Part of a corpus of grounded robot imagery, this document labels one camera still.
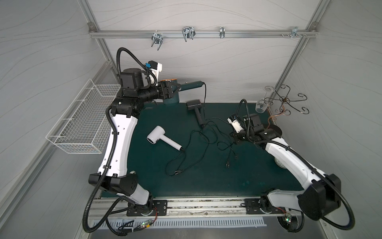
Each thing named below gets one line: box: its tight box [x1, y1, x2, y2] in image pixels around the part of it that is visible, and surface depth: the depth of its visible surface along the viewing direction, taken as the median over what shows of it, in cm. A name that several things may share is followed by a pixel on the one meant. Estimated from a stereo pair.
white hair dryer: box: [146, 125, 183, 151], surface depth 98 cm
